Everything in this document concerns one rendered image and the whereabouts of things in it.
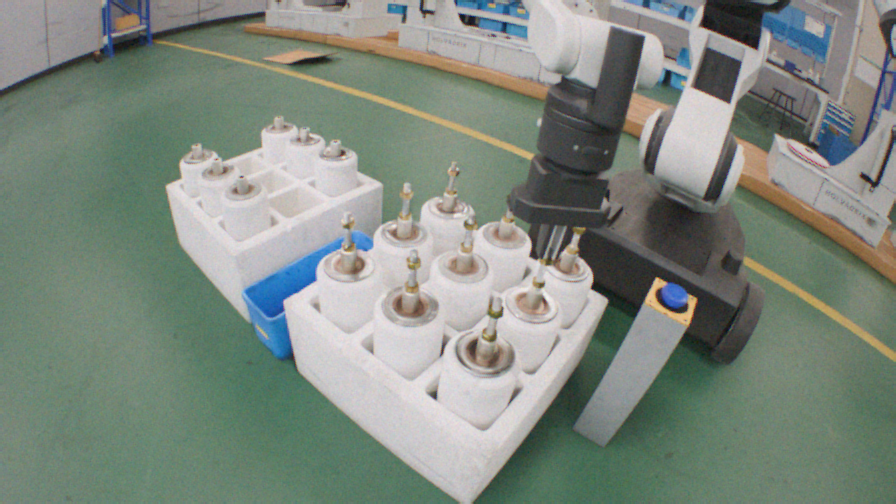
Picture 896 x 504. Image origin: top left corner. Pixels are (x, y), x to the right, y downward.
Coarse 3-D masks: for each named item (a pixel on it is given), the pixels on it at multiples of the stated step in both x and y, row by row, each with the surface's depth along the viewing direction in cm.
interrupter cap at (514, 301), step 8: (512, 288) 61; (520, 288) 61; (512, 296) 60; (520, 296) 60; (544, 296) 60; (552, 296) 60; (512, 304) 58; (520, 304) 59; (544, 304) 59; (552, 304) 59; (512, 312) 57; (520, 312) 57; (528, 312) 58; (536, 312) 58; (544, 312) 58; (552, 312) 58; (528, 320) 56; (536, 320) 56; (544, 320) 56
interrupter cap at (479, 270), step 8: (448, 256) 65; (456, 256) 66; (480, 256) 66; (440, 264) 63; (448, 264) 64; (472, 264) 65; (480, 264) 65; (448, 272) 62; (456, 272) 63; (464, 272) 63; (472, 272) 63; (480, 272) 63; (456, 280) 61; (464, 280) 61; (472, 280) 61; (480, 280) 62
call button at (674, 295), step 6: (666, 288) 52; (672, 288) 52; (678, 288) 52; (666, 294) 51; (672, 294) 51; (678, 294) 51; (684, 294) 52; (666, 300) 51; (672, 300) 51; (678, 300) 50; (684, 300) 51; (672, 306) 51; (678, 306) 51
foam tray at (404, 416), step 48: (384, 288) 69; (336, 336) 60; (576, 336) 65; (336, 384) 65; (384, 384) 54; (432, 384) 56; (528, 384) 56; (384, 432) 62; (432, 432) 52; (480, 432) 50; (528, 432) 68; (432, 480) 60; (480, 480) 51
